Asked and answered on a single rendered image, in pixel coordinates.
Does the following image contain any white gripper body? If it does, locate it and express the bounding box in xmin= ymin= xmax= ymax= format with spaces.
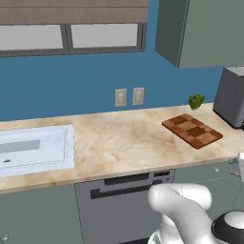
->
xmin=229 ymin=152 xmax=244 ymax=178

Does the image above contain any grey-green drawer front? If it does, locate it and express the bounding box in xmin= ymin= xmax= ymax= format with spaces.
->
xmin=173 ymin=159 xmax=238 ymax=186

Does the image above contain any checkered wooden cutting board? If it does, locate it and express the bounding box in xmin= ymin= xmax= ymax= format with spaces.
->
xmin=161 ymin=112 xmax=224 ymax=151

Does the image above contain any grey-green cupboard door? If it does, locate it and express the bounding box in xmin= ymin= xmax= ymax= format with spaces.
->
xmin=203 ymin=174 xmax=244 ymax=221
xmin=0 ymin=183 xmax=84 ymax=244

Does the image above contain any grey toaster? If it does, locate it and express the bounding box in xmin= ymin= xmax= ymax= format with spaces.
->
xmin=212 ymin=65 xmax=244 ymax=130

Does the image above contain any grey dishwasher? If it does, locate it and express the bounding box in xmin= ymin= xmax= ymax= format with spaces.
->
xmin=73 ymin=169 xmax=176 ymax=244

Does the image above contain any white sink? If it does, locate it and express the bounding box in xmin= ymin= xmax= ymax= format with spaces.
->
xmin=0 ymin=124 xmax=75 ymax=178

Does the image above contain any grey-framed window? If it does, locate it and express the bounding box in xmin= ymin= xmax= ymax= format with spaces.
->
xmin=0 ymin=22 xmax=148 ymax=58

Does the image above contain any beige window blind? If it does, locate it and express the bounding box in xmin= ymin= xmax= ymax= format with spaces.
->
xmin=0 ymin=0 xmax=150 ymax=26

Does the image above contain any beige wall outlet plate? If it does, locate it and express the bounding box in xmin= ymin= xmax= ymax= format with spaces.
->
xmin=132 ymin=87 xmax=146 ymax=107

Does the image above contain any grey-green wall cupboard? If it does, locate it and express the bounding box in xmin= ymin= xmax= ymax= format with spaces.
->
xmin=154 ymin=0 xmax=244 ymax=70

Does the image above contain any beige wall switch plate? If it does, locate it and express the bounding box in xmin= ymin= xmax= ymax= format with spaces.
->
xmin=114 ymin=88 xmax=128 ymax=108

